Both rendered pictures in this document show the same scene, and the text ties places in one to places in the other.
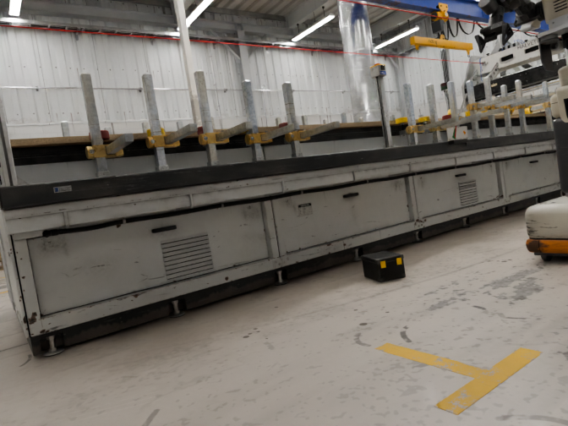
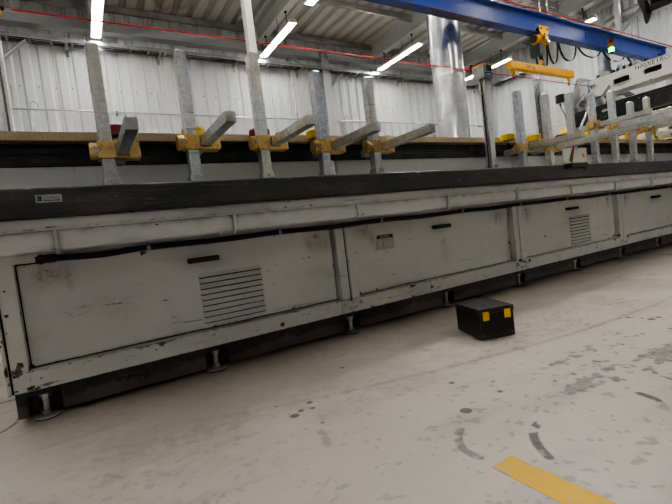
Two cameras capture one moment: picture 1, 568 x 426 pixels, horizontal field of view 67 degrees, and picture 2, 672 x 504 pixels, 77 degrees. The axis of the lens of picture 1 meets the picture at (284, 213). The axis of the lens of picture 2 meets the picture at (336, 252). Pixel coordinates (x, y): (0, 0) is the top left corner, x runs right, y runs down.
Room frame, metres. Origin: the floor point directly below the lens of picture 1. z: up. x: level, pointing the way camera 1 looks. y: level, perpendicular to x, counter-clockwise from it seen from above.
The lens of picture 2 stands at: (0.53, -0.02, 0.49)
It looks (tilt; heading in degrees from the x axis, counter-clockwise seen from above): 3 degrees down; 4
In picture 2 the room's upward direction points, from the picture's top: 7 degrees counter-clockwise
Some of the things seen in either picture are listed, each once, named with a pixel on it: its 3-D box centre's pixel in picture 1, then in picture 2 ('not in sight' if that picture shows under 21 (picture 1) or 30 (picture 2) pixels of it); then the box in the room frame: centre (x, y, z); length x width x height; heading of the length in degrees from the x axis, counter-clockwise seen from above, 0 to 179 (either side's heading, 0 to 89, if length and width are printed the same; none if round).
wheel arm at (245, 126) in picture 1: (225, 135); (282, 138); (2.00, 0.21, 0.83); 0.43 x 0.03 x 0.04; 35
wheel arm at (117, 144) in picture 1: (114, 148); (124, 145); (1.71, 0.62, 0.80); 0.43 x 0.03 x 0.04; 35
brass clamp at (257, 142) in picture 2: (213, 139); (268, 143); (2.06, 0.28, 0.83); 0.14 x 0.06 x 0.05; 125
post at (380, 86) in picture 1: (384, 112); (487, 124); (2.75, -0.72, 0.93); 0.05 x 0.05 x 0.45; 35
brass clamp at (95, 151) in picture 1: (104, 151); (115, 151); (1.77, 0.69, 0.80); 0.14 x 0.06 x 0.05; 125
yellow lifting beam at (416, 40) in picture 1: (443, 43); (541, 69); (7.67, -3.22, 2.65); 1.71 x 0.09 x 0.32; 125
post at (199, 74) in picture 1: (206, 121); (259, 120); (2.05, 0.29, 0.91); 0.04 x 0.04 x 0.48; 35
